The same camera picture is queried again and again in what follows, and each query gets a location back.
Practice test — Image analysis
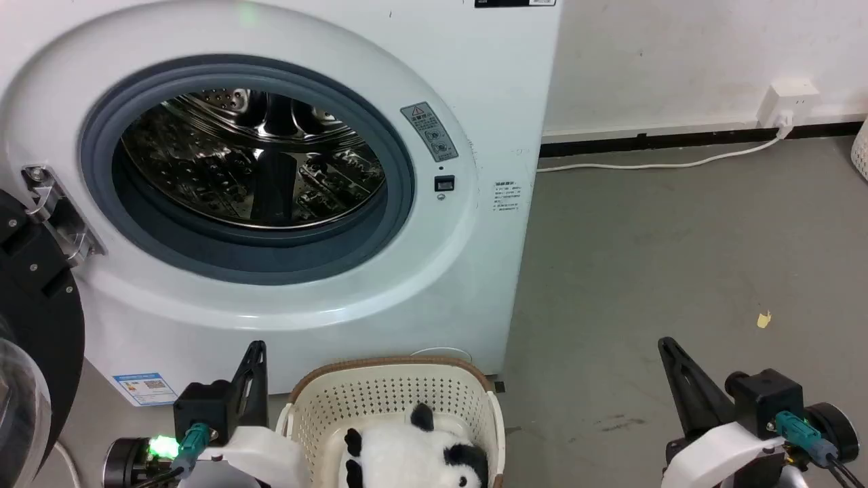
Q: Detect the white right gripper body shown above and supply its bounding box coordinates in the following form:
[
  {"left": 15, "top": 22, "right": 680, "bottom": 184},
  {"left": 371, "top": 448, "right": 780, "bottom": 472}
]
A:
[{"left": 661, "top": 421, "right": 788, "bottom": 488}]

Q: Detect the teal plug right camera cable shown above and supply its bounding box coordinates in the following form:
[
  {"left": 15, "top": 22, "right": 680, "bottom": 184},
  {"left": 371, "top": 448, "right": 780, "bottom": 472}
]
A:
[{"left": 773, "top": 411, "right": 868, "bottom": 488}]

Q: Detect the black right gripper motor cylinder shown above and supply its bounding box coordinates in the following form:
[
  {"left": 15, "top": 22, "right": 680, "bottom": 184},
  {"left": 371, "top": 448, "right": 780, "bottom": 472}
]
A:
[{"left": 806, "top": 403, "right": 861, "bottom": 466}]

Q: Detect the white woven basket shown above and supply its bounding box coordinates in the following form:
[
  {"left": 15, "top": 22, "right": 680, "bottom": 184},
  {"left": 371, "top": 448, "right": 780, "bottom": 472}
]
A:
[{"left": 850, "top": 118, "right": 868, "bottom": 182}]

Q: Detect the white wall power socket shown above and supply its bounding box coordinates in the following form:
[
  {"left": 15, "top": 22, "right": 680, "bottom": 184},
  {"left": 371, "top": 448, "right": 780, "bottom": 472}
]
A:
[{"left": 757, "top": 79, "right": 820, "bottom": 130}]

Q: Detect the teal plug left camera cable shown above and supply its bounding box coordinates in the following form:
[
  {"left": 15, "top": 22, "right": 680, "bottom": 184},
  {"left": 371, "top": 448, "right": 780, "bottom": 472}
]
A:
[{"left": 136, "top": 422, "right": 212, "bottom": 488}]

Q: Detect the black and white panda plush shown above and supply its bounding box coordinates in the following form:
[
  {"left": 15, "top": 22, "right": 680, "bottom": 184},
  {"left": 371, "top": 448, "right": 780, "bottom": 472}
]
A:
[{"left": 342, "top": 403, "right": 490, "bottom": 488}]

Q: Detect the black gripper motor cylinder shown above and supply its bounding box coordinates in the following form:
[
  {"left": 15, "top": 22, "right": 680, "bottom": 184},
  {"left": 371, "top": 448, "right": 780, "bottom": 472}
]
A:
[
  {"left": 103, "top": 437, "right": 154, "bottom": 488},
  {"left": 806, "top": 403, "right": 861, "bottom": 466}
]

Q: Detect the cream perforated laundry basket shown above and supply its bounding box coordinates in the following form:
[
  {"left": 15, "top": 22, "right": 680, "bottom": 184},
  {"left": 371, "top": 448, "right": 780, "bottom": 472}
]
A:
[{"left": 275, "top": 357, "right": 507, "bottom": 488}]

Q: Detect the thin white floor cable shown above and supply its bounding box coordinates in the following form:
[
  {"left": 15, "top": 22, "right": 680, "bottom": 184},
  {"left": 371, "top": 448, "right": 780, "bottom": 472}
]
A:
[{"left": 53, "top": 441, "right": 83, "bottom": 488}]

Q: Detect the white front-load washing machine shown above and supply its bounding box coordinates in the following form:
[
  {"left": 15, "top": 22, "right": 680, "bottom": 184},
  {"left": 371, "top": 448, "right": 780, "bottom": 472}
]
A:
[{"left": 0, "top": 0, "right": 563, "bottom": 408}]

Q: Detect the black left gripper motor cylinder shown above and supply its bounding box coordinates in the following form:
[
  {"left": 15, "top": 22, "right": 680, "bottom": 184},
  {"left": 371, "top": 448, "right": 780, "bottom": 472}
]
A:
[{"left": 103, "top": 437, "right": 154, "bottom": 488}]

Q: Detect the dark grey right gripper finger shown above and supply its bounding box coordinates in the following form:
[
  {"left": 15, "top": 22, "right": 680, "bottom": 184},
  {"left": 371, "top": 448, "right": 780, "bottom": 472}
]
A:
[{"left": 657, "top": 336, "right": 737, "bottom": 439}]

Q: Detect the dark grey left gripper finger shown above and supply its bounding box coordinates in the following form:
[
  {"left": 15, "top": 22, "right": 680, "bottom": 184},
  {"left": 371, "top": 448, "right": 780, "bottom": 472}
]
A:
[{"left": 231, "top": 340, "right": 268, "bottom": 430}]

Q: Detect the black round washing machine door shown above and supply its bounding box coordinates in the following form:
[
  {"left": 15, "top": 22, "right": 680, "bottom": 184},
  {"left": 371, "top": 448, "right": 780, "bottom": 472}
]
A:
[{"left": 0, "top": 189, "right": 86, "bottom": 488}]

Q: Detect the teal plug camera cable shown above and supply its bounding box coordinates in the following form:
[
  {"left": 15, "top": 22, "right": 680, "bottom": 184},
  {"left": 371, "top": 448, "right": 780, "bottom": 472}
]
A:
[
  {"left": 773, "top": 411, "right": 868, "bottom": 488},
  {"left": 136, "top": 422, "right": 212, "bottom": 488}
]

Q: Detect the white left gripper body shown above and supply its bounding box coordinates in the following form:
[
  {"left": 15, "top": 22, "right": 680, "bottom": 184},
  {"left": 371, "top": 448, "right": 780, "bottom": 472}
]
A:
[{"left": 179, "top": 426, "right": 310, "bottom": 488}]

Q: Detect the white power cable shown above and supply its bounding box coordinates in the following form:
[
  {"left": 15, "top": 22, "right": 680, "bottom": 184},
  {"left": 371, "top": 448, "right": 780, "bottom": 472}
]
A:
[{"left": 536, "top": 112, "right": 795, "bottom": 174}]

